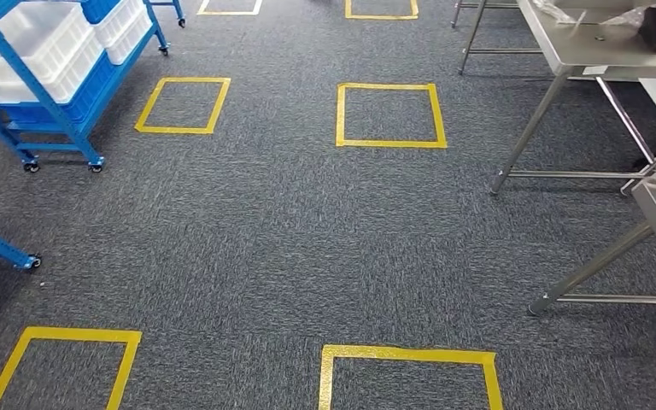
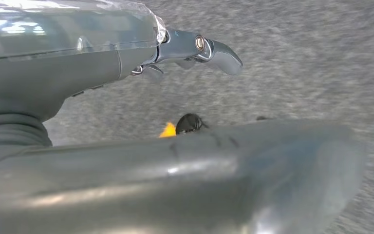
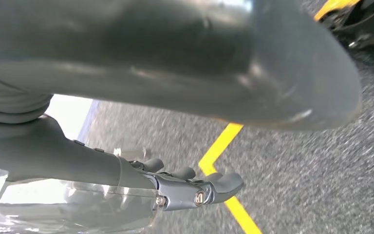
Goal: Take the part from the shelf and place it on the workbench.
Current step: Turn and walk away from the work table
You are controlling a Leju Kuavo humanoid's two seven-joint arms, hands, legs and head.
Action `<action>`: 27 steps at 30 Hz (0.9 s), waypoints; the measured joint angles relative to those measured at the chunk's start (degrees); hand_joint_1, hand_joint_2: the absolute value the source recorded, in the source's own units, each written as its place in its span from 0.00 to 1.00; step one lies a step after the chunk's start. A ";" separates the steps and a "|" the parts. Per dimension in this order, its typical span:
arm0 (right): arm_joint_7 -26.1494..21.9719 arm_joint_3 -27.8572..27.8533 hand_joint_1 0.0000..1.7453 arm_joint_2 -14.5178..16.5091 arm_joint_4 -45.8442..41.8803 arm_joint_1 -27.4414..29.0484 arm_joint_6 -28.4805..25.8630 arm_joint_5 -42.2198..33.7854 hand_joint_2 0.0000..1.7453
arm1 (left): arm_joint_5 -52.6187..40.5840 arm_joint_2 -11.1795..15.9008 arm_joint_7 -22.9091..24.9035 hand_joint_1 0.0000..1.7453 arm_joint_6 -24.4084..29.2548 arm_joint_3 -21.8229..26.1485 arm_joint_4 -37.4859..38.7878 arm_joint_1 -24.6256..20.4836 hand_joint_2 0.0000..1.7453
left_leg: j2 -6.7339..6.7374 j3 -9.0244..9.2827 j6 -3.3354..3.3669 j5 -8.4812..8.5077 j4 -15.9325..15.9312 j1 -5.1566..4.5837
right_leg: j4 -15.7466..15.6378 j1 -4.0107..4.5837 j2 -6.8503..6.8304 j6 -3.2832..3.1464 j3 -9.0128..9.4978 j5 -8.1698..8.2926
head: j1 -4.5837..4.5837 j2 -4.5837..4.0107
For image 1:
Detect small white plastic bin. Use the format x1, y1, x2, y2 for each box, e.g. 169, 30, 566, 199
104, 11, 155, 66
92, 0, 147, 48

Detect blue wheeled shelf cart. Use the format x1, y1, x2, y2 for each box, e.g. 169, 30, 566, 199
143, 0, 186, 29
0, 0, 171, 175

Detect large blue plastic bin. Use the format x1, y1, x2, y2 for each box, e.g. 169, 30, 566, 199
0, 50, 119, 125

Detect clear plastic wrap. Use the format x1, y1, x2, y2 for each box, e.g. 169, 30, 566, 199
531, 0, 654, 29

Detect large white plastic bin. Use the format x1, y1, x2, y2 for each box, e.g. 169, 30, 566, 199
0, 0, 91, 78
0, 33, 107, 105

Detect stainless steel table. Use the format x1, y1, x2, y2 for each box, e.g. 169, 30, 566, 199
451, 0, 656, 197

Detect small blue plastic bin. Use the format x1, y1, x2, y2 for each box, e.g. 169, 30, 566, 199
80, 0, 132, 25

